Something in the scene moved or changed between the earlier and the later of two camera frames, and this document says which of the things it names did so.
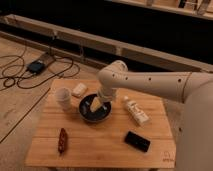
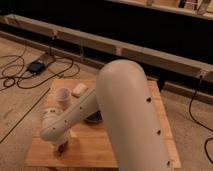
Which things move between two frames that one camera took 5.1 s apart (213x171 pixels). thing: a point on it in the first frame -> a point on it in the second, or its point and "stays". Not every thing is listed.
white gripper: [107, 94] -> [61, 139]
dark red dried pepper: [63, 141] stays
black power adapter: [36, 66] stays
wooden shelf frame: [92, 40] stays
